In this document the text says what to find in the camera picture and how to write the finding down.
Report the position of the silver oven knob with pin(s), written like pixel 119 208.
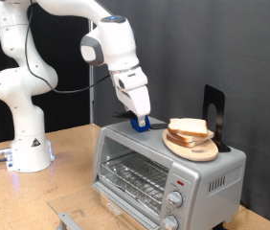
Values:
pixel 175 199
pixel 170 223

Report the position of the vertical metal pole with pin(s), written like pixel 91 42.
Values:
pixel 91 105

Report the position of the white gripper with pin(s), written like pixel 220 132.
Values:
pixel 138 99

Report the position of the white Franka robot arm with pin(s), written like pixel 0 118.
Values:
pixel 26 127

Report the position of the black curtain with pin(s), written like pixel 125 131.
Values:
pixel 68 108

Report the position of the metal spatula with blue block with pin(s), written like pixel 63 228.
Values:
pixel 136 127

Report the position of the round wooden cutting board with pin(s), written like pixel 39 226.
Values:
pixel 202 153

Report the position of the black metal bookend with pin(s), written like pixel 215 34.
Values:
pixel 214 94

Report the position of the grey backdrop cloth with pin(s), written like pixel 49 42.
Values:
pixel 205 48

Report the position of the silver toaster oven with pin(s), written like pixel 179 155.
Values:
pixel 205 166

